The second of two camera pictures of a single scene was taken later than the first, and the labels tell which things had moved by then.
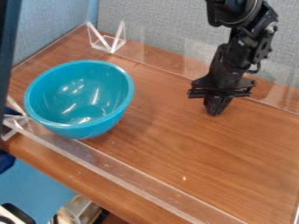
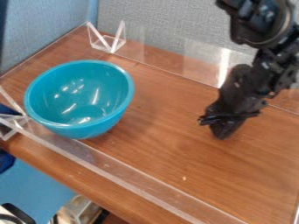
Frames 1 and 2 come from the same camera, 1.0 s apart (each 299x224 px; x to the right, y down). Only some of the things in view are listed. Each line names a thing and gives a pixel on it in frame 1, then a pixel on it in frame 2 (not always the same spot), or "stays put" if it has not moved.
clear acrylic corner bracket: [106, 43] stays put
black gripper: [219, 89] to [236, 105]
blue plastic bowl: [78, 98] stays put
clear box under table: [78, 211] stays put
